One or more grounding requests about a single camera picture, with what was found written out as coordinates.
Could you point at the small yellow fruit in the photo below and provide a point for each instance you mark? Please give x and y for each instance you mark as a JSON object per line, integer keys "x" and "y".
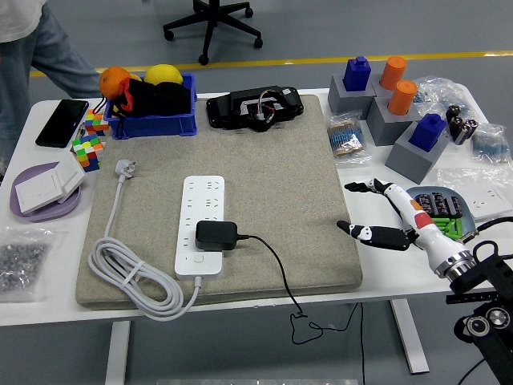
{"x": 135, "y": 77}

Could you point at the orange fruit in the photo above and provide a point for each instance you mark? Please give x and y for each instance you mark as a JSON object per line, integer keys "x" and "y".
{"x": 110, "y": 82}

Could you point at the blue-grey plate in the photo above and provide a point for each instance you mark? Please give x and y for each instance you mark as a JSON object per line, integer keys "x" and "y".
{"x": 469, "y": 222}

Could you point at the grey-brown mat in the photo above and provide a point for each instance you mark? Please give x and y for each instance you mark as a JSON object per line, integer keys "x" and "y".
{"x": 280, "y": 160}

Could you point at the black smartphone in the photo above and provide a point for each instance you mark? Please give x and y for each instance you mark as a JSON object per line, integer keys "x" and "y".
{"x": 62, "y": 122}

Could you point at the person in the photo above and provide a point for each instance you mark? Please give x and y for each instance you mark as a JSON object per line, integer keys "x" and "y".
{"x": 24, "y": 72}

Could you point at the large yellow citrus fruit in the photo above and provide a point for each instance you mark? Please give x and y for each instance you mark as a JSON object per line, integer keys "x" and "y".
{"x": 162, "y": 74}

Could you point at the white table leg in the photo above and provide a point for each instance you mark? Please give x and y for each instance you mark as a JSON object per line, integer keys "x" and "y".
{"x": 410, "y": 341}
{"x": 117, "y": 353}

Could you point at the small white switch panel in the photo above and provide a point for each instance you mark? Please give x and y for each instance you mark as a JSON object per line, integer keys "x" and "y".
{"x": 70, "y": 174}

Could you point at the black office chair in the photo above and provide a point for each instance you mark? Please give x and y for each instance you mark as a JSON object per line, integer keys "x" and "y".
{"x": 210, "y": 28}

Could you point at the clear bag of metal nuts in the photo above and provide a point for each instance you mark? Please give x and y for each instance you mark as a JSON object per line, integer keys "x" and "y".
{"x": 20, "y": 260}

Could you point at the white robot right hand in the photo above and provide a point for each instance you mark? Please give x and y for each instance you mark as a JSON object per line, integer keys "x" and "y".
{"x": 431, "y": 234}

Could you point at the large bag of resistors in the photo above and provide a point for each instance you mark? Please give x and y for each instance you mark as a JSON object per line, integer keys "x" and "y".
{"x": 441, "y": 90}

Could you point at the small bag of resistors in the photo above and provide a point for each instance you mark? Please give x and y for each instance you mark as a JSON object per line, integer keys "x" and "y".
{"x": 491, "y": 146}
{"x": 344, "y": 138}

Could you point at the black table control panel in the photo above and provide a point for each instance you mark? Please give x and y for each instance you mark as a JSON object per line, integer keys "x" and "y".
{"x": 469, "y": 298}

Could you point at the colourful puzzle cube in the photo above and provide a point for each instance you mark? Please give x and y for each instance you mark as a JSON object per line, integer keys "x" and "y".
{"x": 87, "y": 154}
{"x": 96, "y": 122}

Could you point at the dark cylindrical capacitor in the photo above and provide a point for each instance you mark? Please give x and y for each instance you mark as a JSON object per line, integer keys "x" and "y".
{"x": 455, "y": 205}
{"x": 425, "y": 203}
{"x": 439, "y": 203}
{"x": 457, "y": 127}
{"x": 453, "y": 112}
{"x": 469, "y": 131}

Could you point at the blue plastic bin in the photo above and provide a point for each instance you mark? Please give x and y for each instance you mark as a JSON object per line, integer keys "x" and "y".
{"x": 160, "y": 124}

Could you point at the white socket panel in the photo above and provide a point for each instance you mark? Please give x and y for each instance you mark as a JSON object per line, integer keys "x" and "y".
{"x": 491, "y": 202}

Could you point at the blue peg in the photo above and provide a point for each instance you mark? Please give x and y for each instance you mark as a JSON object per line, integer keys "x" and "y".
{"x": 356, "y": 74}
{"x": 426, "y": 132}

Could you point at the purple plate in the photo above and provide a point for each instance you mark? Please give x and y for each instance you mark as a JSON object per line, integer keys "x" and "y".
{"x": 44, "y": 216}

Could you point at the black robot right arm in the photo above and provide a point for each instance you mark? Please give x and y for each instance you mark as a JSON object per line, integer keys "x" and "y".
{"x": 481, "y": 268}

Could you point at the clear plastic bag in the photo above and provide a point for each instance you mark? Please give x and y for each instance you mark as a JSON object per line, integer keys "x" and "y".
{"x": 461, "y": 176}

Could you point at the grey block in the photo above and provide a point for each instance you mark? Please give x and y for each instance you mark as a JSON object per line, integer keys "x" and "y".
{"x": 413, "y": 164}
{"x": 380, "y": 128}
{"x": 376, "y": 85}
{"x": 340, "y": 100}

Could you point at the large white switch panel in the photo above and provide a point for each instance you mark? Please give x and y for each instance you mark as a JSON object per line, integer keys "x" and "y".
{"x": 38, "y": 192}

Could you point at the orange cylinder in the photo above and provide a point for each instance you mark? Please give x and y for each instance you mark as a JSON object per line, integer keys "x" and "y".
{"x": 393, "y": 72}
{"x": 402, "y": 98}

